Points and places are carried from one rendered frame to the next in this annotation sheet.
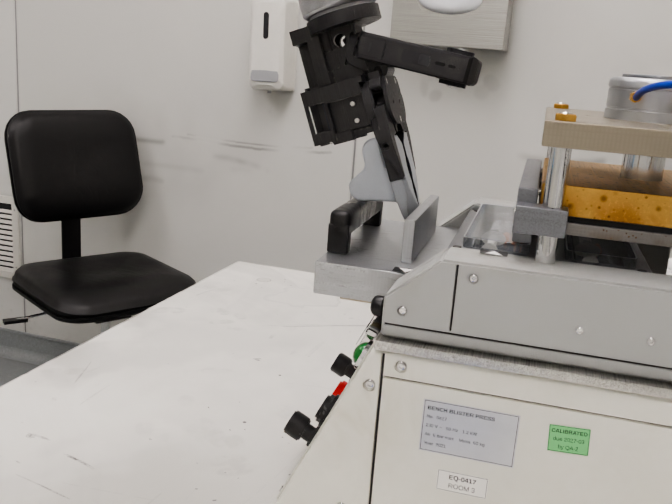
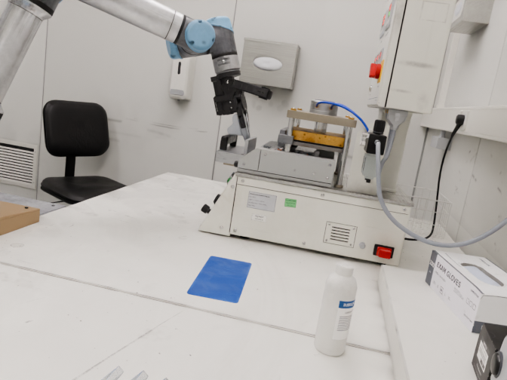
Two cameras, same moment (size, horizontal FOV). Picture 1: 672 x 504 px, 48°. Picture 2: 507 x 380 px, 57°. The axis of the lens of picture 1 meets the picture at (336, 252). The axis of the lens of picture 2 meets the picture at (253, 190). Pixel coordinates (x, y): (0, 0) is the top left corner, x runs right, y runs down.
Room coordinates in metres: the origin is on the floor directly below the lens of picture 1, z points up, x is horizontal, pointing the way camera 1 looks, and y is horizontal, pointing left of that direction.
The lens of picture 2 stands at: (-0.65, 0.06, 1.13)
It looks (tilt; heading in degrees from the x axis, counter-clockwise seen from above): 11 degrees down; 353
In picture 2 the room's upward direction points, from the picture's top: 9 degrees clockwise
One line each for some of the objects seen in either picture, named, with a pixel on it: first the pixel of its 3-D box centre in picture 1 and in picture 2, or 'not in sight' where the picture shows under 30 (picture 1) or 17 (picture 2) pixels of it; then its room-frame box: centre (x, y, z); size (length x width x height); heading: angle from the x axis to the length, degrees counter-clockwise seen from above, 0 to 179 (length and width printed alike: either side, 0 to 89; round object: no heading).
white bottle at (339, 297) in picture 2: not in sight; (336, 307); (0.03, -0.19, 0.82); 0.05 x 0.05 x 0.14
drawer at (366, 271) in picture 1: (493, 254); (273, 154); (0.71, -0.15, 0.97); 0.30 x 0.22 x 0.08; 75
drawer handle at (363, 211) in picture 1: (357, 218); (228, 141); (0.74, -0.02, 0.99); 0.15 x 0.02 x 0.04; 165
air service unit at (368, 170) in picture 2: not in sight; (370, 150); (0.43, -0.34, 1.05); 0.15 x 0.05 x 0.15; 165
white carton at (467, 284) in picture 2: not in sight; (479, 290); (0.15, -0.50, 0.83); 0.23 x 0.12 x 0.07; 174
